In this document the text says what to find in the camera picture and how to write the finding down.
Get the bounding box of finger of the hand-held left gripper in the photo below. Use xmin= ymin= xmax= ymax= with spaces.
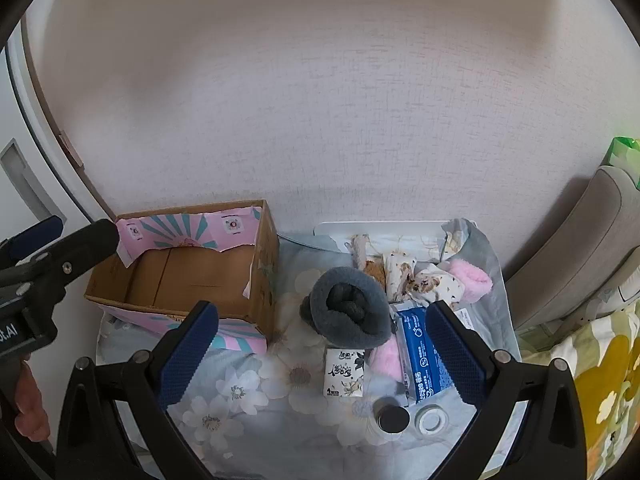
xmin=0 ymin=218 xmax=121 ymax=312
xmin=0 ymin=215 xmax=65 ymax=262

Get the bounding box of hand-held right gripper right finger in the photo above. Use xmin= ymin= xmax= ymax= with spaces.
xmin=424 ymin=300 xmax=586 ymax=480

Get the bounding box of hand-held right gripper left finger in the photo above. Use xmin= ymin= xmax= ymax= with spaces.
xmin=56 ymin=300 xmax=220 ymax=480

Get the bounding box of blue wet wipe packet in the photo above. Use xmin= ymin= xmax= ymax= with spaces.
xmin=392 ymin=302 xmax=458 ymax=407

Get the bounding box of pink printed cardboard box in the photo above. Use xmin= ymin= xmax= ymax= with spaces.
xmin=84 ymin=199 xmax=281 ymax=356

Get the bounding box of pink fuzzy sock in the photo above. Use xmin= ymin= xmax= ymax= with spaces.
xmin=367 ymin=337 xmax=405 ymax=381
xmin=447 ymin=256 xmax=494 ymax=304

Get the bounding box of grey white fuzzy sock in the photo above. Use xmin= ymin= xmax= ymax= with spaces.
xmin=350 ymin=234 xmax=371 ymax=272

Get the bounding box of person's left hand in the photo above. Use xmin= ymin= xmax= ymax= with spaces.
xmin=14 ymin=360 xmax=51 ymax=443

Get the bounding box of white door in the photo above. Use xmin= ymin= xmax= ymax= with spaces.
xmin=0 ymin=22 xmax=117 ymax=242

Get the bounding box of clear tape roll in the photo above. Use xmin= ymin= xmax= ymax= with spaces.
xmin=414 ymin=404 xmax=450 ymax=436

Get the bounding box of small black capped jar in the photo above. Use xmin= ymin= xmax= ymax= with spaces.
xmin=372 ymin=396 xmax=411 ymax=435

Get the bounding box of white black printed tissue packet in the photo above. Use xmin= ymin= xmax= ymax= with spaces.
xmin=324 ymin=346 xmax=367 ymax=397

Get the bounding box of floral grey tablecloth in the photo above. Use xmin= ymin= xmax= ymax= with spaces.
xmin=95 ymin=217 xmax=523 ymax=480

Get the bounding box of wooden door trim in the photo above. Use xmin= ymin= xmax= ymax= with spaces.
xmin=21 ymin=10 xmax=121 ymax=223

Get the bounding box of grey upholstered chair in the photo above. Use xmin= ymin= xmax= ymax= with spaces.
xmin=502 ymin=165 xmax=640 ymax=331

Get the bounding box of yellow green floral blanket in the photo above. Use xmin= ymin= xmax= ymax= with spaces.
xmin=517 ymin=300 xmax=640 ymax=466

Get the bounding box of green bag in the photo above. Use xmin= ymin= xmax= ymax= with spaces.
xmin=606 ymin=136 xmax=640 ymax=186

